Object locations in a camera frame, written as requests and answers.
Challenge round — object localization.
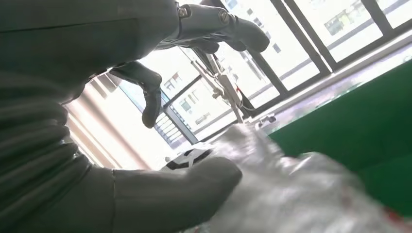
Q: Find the white wheeled lift stand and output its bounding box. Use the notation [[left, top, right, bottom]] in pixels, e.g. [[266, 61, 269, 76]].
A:
[[189, 48, 277, 129]]

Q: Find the dark window frame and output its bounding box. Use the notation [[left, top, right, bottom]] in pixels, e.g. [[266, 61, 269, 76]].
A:
[[86, 0, 412, 146]]

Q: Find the grey plastic mailer package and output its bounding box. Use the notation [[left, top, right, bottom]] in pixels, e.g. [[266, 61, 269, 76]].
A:
[[180, 123, 412, 233]]

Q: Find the building outside window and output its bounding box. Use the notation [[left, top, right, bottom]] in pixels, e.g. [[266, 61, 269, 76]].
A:
[[119, 0, 412, 142]]

